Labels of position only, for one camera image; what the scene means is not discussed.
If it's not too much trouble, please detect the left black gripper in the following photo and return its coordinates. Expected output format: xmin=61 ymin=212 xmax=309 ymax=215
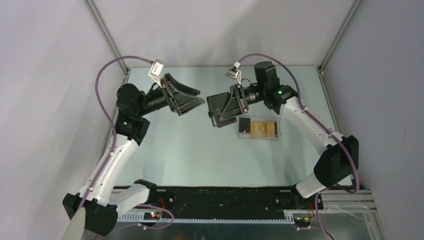
xmin=136 ymin=73 xmax=204 ymax=117

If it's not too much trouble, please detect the clear plastic card tray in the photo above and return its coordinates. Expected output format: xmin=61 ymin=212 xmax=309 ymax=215
xmin=237 ymin=116 xmax=281 ymax=140

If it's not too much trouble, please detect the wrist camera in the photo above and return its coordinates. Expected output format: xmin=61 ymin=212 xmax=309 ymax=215
xmin=225 ymin=61 xmax=242 ymax=85
xmin=148 ymin=58 xmax=164 ymax=88

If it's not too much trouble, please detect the orange credit card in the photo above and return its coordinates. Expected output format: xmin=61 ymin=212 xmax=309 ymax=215
xmin=250 ymin=121 xmax=280 ymax=139

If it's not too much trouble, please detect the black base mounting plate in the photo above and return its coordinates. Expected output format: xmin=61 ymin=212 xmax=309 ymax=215
xmin=127 ymin=186 xmax=324 ymax=221

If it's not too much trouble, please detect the left aluminium frame post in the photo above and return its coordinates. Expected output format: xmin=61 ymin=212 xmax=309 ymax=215
xmin=83 ymin=0 xmax=122 ymax=58

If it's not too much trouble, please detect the right controller board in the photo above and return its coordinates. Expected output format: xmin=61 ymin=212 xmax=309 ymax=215
xmin=293 ymin=216 xmax=314 ymax=230

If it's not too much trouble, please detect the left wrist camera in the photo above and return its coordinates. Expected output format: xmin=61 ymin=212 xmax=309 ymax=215
xmin=148 ymin=58 xmax=164 ymax=88

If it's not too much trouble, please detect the right aluminium frame post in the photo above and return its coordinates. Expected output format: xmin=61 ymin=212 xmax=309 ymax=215
xmin=318 ymin=0 xmax=363 ymax=76

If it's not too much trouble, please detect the black card holder wallet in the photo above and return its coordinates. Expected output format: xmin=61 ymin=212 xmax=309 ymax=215
xmin=206 ymin=92 xmax=237 ymax=128

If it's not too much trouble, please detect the left controller board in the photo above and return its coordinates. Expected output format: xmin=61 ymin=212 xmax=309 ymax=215
xmin=143 ymin=211 xmax=162 ymax=221

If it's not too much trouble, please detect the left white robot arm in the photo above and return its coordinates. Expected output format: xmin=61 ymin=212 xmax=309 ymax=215
xmin=62 ymin=73 xmax=205 ymax=240

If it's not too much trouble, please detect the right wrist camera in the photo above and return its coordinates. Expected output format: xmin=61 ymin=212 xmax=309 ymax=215
xmin=225 ymin=61 xmax=242 ymax=85

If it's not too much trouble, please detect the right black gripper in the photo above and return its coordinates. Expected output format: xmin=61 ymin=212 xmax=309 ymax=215
xmin=218 ymin=84 xmax=266 ymax=122

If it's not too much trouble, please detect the aluminium frame post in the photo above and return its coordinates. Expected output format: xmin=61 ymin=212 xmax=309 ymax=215
xmin=318 ymin=0 xmax=363 ymax=76
xmin=83 ymin=0 xmax=122 ymax=58

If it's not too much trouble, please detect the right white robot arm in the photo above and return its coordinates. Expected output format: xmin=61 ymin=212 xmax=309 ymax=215
xmin=206 ymin=61 xmax=360 ymax=209

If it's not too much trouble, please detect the controller board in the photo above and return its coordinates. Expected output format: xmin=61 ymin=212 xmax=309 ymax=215
xmin=143 ymin=211 xmax=162 ymax=221
xmin=293 ymin=216 xmax=314 ymax=230

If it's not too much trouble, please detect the black credit card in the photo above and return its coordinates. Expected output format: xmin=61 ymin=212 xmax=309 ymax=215
xmin=238 ymin=117 xmax=251 ymax=134

